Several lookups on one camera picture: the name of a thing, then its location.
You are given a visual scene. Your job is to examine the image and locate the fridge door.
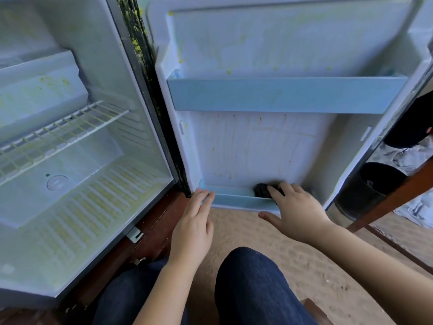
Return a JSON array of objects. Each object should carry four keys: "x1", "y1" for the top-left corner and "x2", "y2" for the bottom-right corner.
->
[{"x1": 116, "y1": 0, "x2": 433, "y2": 214}]

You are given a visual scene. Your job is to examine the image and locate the white wire shelf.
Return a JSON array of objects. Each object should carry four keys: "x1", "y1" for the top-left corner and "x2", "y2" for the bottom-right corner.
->
[{"x1": 0, "y1": 100, "x2": 131, "y2": 187}]

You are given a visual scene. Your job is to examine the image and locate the person's dark trousers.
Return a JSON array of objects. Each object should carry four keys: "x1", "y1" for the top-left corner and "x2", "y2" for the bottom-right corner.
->
[{"x1": 91, "y1": 247, "x2": 319, "y2": 325}]

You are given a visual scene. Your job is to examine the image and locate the person's right hand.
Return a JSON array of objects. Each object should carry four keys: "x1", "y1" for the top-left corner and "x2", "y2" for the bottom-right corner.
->
[{"x1": 258, "y1": 181, "x2": 334, "y2": 244}]

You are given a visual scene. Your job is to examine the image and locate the dark grey cloth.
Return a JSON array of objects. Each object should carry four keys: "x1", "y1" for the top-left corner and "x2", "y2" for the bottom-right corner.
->
[{"x1": 253, "y1": 181, "x2": 285, "y2": 199}]

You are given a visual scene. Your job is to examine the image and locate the person's right forearm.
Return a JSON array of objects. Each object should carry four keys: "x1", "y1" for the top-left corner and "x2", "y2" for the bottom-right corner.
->
[{"x1": 311, "y1": 223, "x2": 433, "y2": 325}]

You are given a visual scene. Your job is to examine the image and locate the person's left forearm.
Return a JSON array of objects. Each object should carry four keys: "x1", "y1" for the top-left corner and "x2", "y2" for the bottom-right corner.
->
[{"x1": 132, "y1": 257, "x2": 204, "y2": 325}]

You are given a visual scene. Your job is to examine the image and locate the dark red wooden stand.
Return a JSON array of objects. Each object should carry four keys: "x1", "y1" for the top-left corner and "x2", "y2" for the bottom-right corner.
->
[{"x1": 0, "y1": 189, "x2": 190, "y2": 325}]

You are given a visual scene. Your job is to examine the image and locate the person's left hand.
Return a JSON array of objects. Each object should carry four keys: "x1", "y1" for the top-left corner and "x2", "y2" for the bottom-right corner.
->
[{"x1": 169, "y1": 189, "x2": 216, "y2": 268}]

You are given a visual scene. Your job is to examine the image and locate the black plastic bucket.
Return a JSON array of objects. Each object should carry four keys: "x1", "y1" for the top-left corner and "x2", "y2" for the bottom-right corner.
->
[{"x1": 336, "y1": 162, "x2": 408, "y2": 221}]

